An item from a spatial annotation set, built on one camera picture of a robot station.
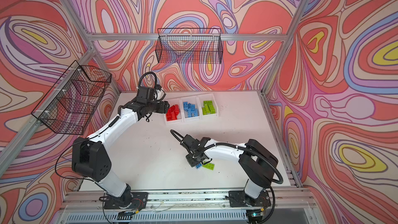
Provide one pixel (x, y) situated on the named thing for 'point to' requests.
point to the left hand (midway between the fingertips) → (167, 103)
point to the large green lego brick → (210, 108)
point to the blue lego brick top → (185, 106)
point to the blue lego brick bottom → (198, 165)
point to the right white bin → (207, 97)
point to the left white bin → (174, 101)
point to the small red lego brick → (175, 114)
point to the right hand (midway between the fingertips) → (197, 162)
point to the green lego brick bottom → (209, 166)
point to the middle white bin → (194, 100)
